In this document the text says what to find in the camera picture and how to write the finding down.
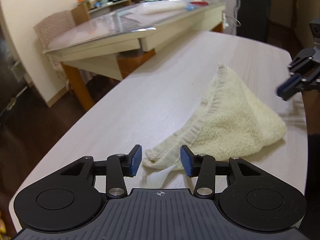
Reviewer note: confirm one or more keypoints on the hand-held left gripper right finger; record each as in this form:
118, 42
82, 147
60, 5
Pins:
187, 161

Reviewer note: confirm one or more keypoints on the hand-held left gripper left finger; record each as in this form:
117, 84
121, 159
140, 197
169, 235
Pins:
135, 160

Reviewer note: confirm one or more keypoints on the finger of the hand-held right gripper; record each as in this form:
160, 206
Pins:
302, 58
288, 88

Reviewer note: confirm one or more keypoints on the pale yellow towel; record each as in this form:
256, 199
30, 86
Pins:
237, 115

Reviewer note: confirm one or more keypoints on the orange stool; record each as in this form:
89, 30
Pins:
135, 63

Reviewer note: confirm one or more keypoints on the cream dining table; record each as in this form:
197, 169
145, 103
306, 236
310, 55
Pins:
150, 42

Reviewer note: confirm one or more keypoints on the clear plastic table cover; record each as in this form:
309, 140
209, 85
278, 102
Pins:
100, 25

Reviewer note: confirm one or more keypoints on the quilted beige chair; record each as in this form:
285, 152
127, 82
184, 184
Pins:
52, 27

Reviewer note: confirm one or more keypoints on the orange lid glass jar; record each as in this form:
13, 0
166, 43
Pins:
83, 3

